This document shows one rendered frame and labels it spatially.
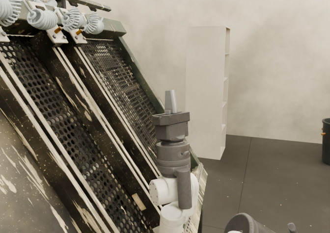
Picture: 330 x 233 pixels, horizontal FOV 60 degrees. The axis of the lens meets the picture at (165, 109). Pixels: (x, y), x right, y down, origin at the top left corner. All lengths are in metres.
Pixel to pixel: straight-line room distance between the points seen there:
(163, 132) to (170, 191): 0.15
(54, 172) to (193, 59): 3.67
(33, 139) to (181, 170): 0.47
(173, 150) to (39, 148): 0.43
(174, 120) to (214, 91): 3.70
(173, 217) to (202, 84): 3.71
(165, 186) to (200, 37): 3.78
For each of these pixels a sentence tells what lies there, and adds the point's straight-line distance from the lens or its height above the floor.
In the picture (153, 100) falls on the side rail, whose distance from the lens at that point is 2.07.
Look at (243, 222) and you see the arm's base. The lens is 0.73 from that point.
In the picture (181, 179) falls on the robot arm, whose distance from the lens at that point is 0.71.
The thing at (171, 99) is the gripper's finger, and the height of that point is 1.63.
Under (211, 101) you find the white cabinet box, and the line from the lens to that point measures 4.44.
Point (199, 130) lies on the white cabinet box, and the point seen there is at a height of 0.46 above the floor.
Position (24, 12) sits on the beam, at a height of 1.89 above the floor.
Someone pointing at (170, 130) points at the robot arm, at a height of 1.56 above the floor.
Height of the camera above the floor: 1.77
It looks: 13 degrees down
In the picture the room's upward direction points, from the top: straight up
